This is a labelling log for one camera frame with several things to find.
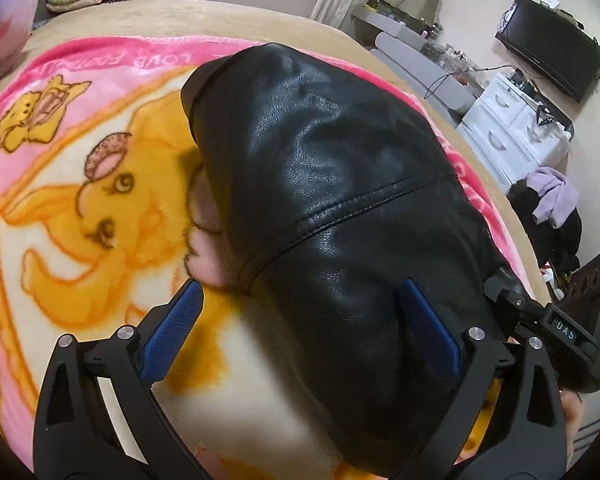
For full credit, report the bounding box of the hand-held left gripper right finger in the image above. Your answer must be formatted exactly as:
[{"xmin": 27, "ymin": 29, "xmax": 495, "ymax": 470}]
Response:
[{"xmin": 402, "ymin": 279, "xmax": 567, "ymax": 480}]

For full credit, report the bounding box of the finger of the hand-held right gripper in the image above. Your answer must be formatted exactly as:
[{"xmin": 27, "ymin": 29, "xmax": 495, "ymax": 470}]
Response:
[{"xmin": 482, "ymin": 267, "xmax": 536, "ymax": 331}]

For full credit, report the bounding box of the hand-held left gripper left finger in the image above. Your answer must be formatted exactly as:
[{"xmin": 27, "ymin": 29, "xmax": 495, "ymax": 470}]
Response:
[{"xmin": 32, "ymin": 280, "xmax": 204, "ymax": 480}]

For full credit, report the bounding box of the black leather jacket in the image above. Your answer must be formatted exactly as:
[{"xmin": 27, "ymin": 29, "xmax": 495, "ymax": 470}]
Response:
[{"xmin": 180, "ymin": 42, "xmax": 531, "ymax": 480}]

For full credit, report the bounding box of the dark clothes heap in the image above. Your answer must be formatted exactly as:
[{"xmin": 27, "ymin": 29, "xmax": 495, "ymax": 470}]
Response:
[{"xmin": 507, "ymin": 180, "xmax": 584, "ymax": 273}]

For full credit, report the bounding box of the person's right hand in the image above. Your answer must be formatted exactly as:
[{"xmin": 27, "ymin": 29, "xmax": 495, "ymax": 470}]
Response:
[{"xmin": 560, "ymin": 389, "xmax": 590, "ymax": 456}]

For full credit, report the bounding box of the person's left hand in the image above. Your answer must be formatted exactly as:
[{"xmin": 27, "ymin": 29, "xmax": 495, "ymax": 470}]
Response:
[{"xmin": 195, "ymin": 452, "xmax": 228, "ymax": 480}]

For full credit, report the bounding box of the lilac garment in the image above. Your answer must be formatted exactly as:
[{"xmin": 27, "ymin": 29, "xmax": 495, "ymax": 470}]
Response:
[{"xmin": 526, "ymin": 167, "xmax": 579, "ymax": 229}]

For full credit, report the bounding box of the pink printed blanket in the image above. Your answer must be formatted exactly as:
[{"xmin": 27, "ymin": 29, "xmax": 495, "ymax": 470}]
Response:
[{"xmin": 0, "ymin": 35, "xmax": 537, "ymax": 480}]

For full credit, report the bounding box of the white drawer cabinet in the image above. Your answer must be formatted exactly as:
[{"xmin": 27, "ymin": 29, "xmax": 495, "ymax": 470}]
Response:
[{"xmin": 457, "ymin": 71, "xmax": 577, "ymax": 192}]

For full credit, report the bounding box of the black flat television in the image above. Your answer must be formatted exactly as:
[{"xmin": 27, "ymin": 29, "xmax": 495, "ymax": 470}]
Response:
[{"xmin": 495, "ymin": 0, "xmax": 600, "ymax": 105}]

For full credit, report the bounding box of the grey dressing table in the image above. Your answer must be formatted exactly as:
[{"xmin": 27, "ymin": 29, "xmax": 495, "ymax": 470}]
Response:
[{"xmin": 351, "ymin": 0, "xmax": 477, "ymax": 117}]

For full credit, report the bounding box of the black cable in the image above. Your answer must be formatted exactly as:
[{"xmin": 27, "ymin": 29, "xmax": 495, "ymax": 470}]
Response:
[{"xmin": 425, "ymin": 64, "xmax": 518, "ymax": 101}]

